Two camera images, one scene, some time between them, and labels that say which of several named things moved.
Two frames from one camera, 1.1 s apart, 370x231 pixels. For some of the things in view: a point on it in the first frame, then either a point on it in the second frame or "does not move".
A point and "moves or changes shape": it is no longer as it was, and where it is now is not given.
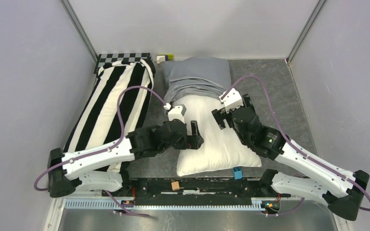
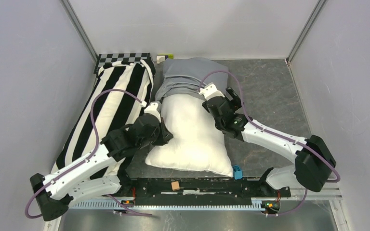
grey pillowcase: (206, 75) does not move
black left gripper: (193, 141) → (165, 135)
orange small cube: (175, 186) does not move
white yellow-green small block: (161, 57) does not move
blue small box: (238, 173) does not move
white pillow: (222, 149) moves or changes shape
